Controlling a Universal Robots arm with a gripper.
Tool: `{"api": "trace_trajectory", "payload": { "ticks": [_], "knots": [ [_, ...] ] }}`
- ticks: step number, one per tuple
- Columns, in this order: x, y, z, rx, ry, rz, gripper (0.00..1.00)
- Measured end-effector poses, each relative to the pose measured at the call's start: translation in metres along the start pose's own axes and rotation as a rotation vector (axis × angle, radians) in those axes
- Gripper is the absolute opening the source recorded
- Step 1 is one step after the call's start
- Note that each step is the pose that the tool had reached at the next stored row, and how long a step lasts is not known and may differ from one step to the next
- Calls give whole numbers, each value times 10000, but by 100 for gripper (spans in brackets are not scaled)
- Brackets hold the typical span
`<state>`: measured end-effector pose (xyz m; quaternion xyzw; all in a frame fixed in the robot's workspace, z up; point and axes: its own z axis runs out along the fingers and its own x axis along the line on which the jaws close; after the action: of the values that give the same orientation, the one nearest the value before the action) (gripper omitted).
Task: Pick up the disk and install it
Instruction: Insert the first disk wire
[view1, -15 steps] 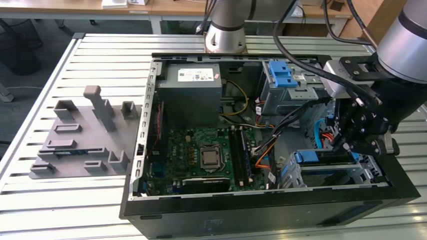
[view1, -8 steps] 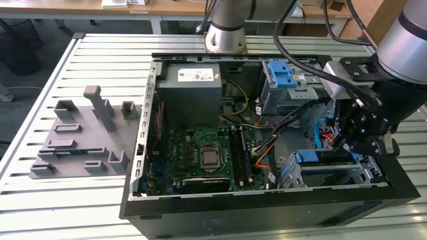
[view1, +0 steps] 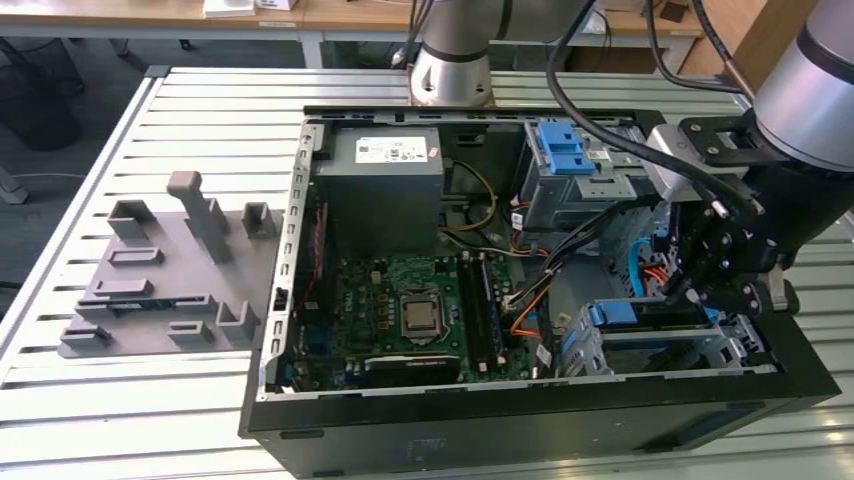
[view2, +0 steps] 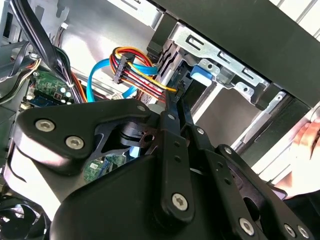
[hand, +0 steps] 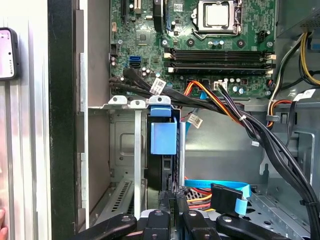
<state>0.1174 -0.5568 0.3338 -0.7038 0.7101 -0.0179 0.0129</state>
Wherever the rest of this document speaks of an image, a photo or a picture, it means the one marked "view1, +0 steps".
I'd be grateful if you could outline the green motherboard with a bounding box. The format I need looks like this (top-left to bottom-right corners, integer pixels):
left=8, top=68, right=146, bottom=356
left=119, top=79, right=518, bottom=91
left=293, top=252, right=540, bottom=392

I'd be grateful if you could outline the blue data wire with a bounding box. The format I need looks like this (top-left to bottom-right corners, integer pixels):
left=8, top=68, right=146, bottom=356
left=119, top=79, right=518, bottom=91
left=630, top=238, right=660, bottom=301

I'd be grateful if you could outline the grey parts rack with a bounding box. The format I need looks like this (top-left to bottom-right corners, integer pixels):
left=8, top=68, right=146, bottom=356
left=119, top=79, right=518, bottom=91
left=58, top=169, right=287, bottom=360

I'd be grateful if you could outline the black bin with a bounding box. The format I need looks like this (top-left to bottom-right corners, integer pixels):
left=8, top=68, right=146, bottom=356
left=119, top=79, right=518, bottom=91
left=0, top=37, right=89, bottom=154

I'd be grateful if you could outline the black PC case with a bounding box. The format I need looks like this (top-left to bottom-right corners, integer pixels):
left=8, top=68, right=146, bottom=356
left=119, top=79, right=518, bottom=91
left=238, top=103, right=842, bottom=479

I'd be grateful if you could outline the grey power supply unit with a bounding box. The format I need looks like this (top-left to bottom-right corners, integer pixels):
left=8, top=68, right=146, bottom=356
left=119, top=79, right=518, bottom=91
left=311, top=125, right=447, bottom=257

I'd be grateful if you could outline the metal disk bay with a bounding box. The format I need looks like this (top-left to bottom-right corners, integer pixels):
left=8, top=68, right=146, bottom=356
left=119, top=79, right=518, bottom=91
left=558, top=297, right=766, bottom=380

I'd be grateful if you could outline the hard disk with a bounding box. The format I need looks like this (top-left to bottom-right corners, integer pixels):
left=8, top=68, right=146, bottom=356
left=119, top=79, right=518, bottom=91
left=592, top=298, right=724, bottom=332

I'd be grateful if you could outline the yellow wire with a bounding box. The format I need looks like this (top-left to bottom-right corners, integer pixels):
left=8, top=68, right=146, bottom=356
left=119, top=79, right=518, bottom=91
left=439, top=159, right=500, bottom=234

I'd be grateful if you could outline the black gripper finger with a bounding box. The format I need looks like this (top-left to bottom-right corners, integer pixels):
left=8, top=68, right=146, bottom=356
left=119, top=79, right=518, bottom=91
left=686, top=269, right=802, bottom=317
left=657, top=199, right=742, bottom=306

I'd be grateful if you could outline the RAM stick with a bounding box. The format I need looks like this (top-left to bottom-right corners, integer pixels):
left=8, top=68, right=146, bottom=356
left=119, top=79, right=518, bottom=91
left=106, top=299, right=177, bottom=314
left=478, top=257, right=508, bottom=369

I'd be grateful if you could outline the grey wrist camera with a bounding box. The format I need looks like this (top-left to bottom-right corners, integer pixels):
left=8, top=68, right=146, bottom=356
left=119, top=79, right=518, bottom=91
left=644, top=124, right=713, bottom=202

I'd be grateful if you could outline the brown wooden cabinet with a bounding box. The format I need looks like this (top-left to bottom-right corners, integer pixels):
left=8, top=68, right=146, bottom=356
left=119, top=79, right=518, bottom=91
left=680, top=0, right=822, bottom=101

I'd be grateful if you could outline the wooden desk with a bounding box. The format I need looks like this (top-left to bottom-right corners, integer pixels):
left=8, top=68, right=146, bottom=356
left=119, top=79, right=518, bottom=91
left=0, top=0, right=709, bottom=76

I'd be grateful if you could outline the silver CPU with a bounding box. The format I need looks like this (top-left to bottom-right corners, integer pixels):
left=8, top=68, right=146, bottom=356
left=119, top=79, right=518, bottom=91
left=402, top=302, right=443, bottom=335

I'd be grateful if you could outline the coloured power wire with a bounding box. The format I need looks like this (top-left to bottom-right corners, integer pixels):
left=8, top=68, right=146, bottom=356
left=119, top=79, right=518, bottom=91
left=640, top=247, right=677, bottom=294

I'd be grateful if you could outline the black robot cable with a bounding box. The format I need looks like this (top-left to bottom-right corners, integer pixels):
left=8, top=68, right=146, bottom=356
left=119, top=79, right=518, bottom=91
left=545, top=0, right=769, bottom=216

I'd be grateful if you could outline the black graphics card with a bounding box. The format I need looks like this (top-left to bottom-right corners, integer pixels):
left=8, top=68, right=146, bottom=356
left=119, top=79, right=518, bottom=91
left=359, top=352, right=463, bottom=389

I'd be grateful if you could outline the metal optical drive cage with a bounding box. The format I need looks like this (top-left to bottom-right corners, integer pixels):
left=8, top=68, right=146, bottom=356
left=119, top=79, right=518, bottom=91
left=520, top=119, right=672, bottom=236

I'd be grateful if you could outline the orange wire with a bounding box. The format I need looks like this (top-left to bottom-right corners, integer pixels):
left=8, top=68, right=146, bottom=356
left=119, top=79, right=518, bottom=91
left=510, top=287, right=553, bottom=344

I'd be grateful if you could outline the CPU socket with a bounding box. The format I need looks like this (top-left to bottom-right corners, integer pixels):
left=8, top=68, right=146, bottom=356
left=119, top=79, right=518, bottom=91
left=397, top=287, right=450, bottom=349

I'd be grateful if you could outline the black cable bundle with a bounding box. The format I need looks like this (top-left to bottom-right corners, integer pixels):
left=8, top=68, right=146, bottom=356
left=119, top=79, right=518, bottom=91
left=533, top=194, right=669, bottom=381

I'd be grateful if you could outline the blue plastic drive latch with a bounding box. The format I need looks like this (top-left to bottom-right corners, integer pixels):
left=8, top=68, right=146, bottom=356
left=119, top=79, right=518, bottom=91
left=536, top=122, right=601, bottom=176

